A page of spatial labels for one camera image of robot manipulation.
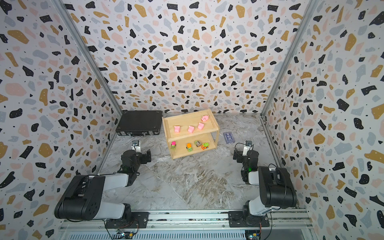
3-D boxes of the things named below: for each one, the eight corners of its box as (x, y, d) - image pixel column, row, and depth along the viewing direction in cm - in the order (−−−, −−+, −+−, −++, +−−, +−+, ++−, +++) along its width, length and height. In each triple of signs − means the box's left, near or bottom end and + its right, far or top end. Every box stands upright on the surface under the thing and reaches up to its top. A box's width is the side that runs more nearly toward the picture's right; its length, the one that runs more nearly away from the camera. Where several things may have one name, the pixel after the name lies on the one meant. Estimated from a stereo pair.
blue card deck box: (226, 143, 107) (226, 142, 105) (223, 134, 112) (223, 132, 111) (234, 142, 107) (235, 141, 106) (231, 133, 113) (231, 131, 111)
